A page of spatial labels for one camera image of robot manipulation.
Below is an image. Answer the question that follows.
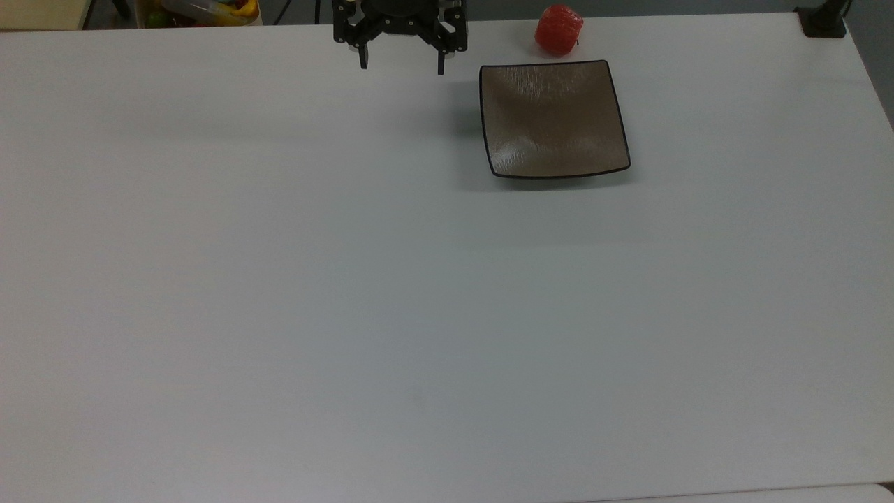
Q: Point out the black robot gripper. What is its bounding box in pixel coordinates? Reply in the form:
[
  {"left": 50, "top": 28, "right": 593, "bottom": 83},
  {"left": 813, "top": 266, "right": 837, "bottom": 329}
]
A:
[{"left": 332, "top": 0, "right": 468, "bottom": 76}]

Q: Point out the red apple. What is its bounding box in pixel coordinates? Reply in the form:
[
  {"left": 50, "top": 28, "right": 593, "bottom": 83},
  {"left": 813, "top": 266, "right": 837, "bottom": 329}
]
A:
[{"left": 534, "top": 3, "right": 585, "bottom": 57}]

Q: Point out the square brown ceramic plate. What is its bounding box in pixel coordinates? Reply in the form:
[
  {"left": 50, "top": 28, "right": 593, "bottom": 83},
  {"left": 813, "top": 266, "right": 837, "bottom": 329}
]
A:
[{"left": 478, "top": 59, "right": 632, "bottom": 180}]

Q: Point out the clear bin of colourful toys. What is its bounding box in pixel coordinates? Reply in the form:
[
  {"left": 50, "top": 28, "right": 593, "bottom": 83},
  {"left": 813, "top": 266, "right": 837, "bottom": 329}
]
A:
[{"left": 138, "top": 0, "right": 263, "bottom": 29}]

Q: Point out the light wooden furniture panel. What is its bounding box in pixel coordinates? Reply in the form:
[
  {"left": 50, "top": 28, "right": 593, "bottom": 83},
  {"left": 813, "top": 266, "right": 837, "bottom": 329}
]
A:
[{"left": 0, "top": 0, "right": 96, "bottom": 31}]

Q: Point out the black table clamp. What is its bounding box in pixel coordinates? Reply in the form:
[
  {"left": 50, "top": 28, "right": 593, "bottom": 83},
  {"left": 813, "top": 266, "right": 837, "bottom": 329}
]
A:
[{"left": 795, "top": 0, "right": 854, "bottom": 39}]

